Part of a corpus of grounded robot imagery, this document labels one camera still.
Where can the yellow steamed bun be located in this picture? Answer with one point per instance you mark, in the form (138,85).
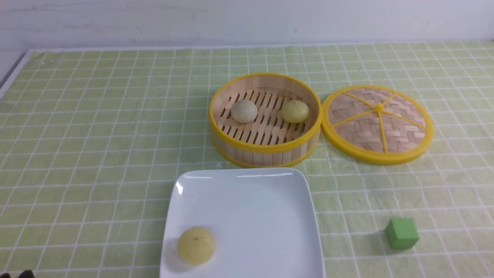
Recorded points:
(196,246)
(295,111)

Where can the white square plate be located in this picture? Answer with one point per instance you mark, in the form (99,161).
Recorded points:
(263,221)

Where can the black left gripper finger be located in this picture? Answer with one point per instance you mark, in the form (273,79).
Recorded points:
(27,274)

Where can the green cube block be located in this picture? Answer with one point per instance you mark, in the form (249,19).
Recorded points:
(401,233)

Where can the white steamed bun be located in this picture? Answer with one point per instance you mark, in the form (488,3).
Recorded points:
(244,111)

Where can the woven bamboo steamer lid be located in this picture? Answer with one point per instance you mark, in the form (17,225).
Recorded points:
(376,124)

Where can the bamboo steamer basket yellow rim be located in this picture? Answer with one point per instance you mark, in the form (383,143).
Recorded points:
(268,141)

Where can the green checkered tablecloth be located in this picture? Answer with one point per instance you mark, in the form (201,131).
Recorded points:
(92,142)

